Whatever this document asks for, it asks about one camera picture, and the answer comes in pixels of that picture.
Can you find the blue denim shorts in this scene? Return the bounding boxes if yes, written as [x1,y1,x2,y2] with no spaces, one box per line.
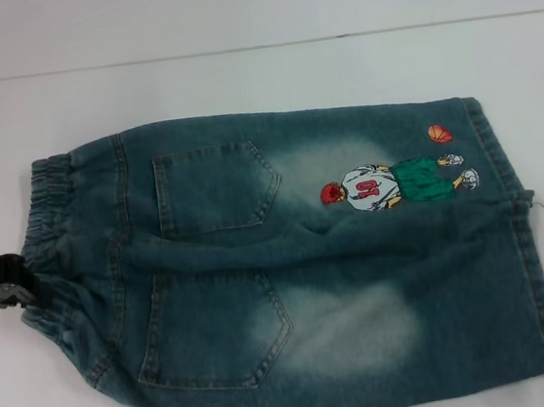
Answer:
[0,77,544,407]

